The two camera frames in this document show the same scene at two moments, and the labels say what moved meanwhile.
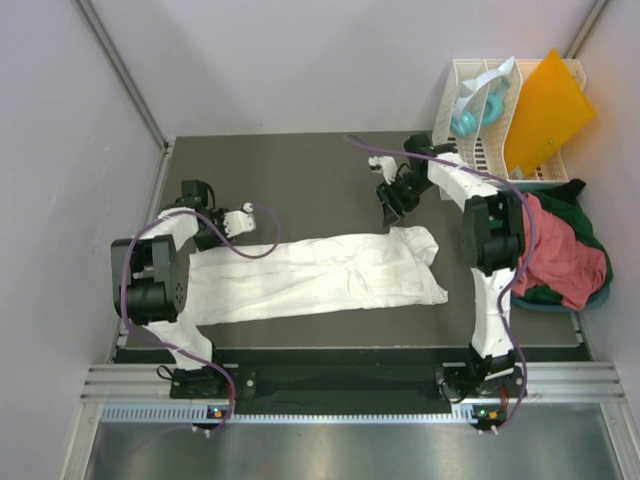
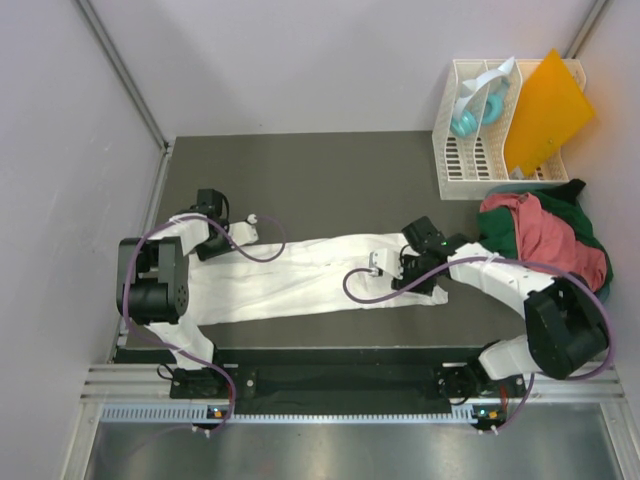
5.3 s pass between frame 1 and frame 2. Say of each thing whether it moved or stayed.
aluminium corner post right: stayed
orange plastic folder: stayed
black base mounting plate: stayed
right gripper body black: moved
